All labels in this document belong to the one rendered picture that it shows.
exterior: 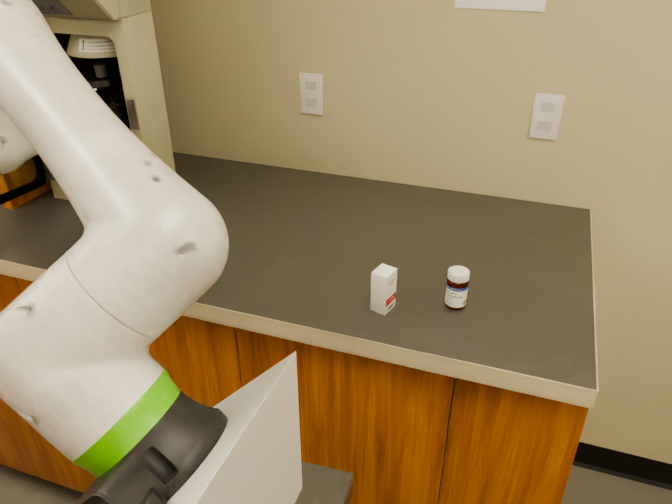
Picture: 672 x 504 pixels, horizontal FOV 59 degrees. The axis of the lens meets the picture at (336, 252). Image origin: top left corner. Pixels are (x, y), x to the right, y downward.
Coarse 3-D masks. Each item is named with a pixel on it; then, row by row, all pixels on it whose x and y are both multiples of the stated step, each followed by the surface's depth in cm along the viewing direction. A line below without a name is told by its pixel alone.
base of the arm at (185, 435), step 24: (192, 408) 64; (216, 408) 68; (168, 432) 60; (192, 432) 61; (216, 432) 62; (144, 456) 59; (168, 456) 59; (192, 456) 59; (96, 480) 60; (120, 480) 56; (144, 480) 57; (168, 480) 59
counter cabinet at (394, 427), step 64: (192, 320) 124; (192, 384) 135; (320, 384) 121; (384, 384) 115; (448, 384) 109; (0, 448) 181; (320, 448) 130; (384, 448) 123; (448, 448) 117; (512, 448) 112; (576, 448) 107
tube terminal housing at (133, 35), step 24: (120, 0) 125; (144, 0) 132; (48, 24) 133; (72, 24) 131; (96, 24) 129; (120, 24) 127; (144, 24) 133; (120, 48) 130; (144, 48) 135; (120, 72) 133; (144, 72) 136; (144, 96) 138; (144, 120) 139; (144, 144) 141; (168, 144) 150
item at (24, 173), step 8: (32, 160) 149; (24, 168) 148; (32, 168) 150; (0, 176) 142; (8, 176) 144; (16, 176) 146; (24, 176) 148; (32, 176) 150; (0, 184) 143; (8, 184) 145; (16, 184) 147; (24, 184) 149; (0, 192) 143
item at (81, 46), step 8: (72, 40) 137; (80, 40) 135; (88, 40) 135; (96, 40) 135; (104, 40) 135; (72, 48) 137; (80, 48) 135; (88, 48) 135; (96, 48) 135; (104, 48) 135; (112, 48) 136; (72, 56) 137; (80, 56) 136; (88, 56) 135; (96, 56) 135; (104, 56) 136; (112, 56) 136
